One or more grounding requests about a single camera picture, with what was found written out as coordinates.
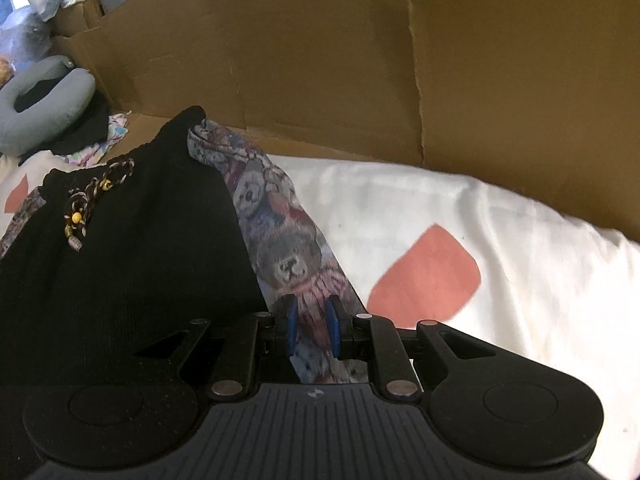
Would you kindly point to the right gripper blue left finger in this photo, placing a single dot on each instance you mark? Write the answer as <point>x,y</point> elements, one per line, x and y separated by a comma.
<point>253,351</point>

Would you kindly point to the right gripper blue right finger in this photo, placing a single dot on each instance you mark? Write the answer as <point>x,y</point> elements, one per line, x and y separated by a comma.
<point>374,340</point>

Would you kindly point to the black bear pattern garment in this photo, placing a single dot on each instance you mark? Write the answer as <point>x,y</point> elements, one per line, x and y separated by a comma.
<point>99,267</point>

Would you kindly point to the cream bear print quilt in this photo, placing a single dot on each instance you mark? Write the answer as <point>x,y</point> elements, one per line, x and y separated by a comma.
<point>521,324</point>

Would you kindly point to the black cloth under neck pillow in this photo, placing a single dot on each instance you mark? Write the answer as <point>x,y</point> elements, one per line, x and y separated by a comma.
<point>90,128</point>

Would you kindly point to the brown cardboard box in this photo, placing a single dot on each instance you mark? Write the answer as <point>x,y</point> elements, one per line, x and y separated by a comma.
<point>537,96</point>

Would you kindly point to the grey neck pillow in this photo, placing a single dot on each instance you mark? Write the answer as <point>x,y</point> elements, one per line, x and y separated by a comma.
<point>49,115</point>

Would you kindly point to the clear plastic bag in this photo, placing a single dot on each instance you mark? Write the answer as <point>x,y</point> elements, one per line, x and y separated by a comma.
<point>25,38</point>

